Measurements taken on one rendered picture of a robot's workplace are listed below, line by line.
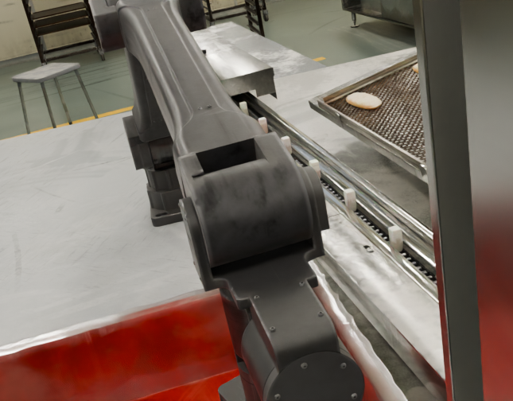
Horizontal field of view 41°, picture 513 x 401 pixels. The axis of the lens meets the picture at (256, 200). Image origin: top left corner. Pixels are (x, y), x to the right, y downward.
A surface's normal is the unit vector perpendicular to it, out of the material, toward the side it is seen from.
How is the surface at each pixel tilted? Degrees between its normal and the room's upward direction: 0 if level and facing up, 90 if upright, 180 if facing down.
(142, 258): 0
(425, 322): 0
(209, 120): 13
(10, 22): 90
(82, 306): 0
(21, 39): 90
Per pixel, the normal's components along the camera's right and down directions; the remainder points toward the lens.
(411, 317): -0.18, -0.89
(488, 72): -0.94, 0.28
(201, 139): -0.12, -0.79
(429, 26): 0.29, 0.35
